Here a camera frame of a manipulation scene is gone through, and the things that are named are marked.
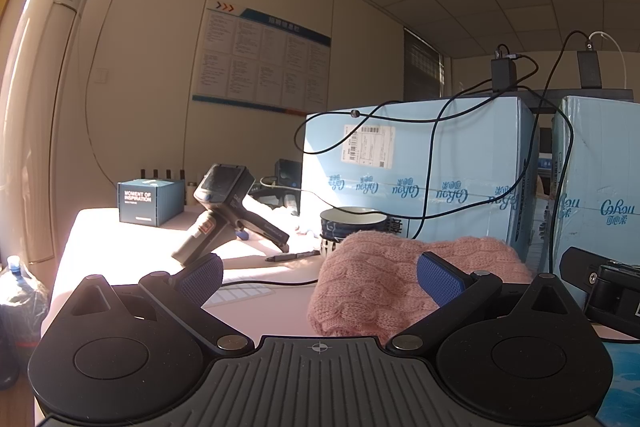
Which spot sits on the white floor air conditioner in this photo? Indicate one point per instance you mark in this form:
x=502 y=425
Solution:
x=45 y=107

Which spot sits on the dark blue ceramic bowl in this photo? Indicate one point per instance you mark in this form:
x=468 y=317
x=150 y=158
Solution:
x=350 y=227

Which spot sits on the black power adapter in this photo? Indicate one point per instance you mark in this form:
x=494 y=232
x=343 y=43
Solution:
x=590 y=67
x=506 y=74

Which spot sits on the wall poster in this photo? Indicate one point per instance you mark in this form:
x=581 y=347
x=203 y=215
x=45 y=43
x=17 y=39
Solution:
x=260 y=57

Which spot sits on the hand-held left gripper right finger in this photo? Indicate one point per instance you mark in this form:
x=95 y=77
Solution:
x=440 y=278

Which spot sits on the wall switch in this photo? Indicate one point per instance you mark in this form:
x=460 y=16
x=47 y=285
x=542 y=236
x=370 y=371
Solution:
x=102 y=75

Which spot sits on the black router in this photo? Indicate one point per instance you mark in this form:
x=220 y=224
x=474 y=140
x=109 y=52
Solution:
x=155 y=174

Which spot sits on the dark window blind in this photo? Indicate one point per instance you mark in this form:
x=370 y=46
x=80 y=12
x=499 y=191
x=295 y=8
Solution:
x=422 y=67

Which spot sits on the white label strip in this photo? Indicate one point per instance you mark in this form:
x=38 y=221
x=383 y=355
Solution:
x=240 y=294

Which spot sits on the large water bottle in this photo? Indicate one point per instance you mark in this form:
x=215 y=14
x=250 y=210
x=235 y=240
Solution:
x=22 y=302

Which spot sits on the black handheld scanner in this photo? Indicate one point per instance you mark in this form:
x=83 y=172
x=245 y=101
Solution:
x=220 y=197

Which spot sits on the pink knit sweater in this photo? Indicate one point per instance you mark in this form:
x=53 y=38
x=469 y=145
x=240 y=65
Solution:
x=370 y=277

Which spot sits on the labelled light blue cardboard box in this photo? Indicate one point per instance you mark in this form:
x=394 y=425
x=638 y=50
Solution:
x=450 y=147

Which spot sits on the small black box device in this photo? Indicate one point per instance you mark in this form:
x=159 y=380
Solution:
x=287 y=172

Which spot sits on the blue printed box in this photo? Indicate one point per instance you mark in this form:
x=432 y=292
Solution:
x=145 y=202

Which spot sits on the black pen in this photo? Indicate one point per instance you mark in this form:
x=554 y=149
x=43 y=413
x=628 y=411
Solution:
x=295 y=255

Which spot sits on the printed table mat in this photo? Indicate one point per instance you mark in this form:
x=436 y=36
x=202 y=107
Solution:
x=622 y=387

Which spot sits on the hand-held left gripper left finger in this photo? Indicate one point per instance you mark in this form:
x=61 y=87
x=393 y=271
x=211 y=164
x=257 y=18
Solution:
x=202 y=278

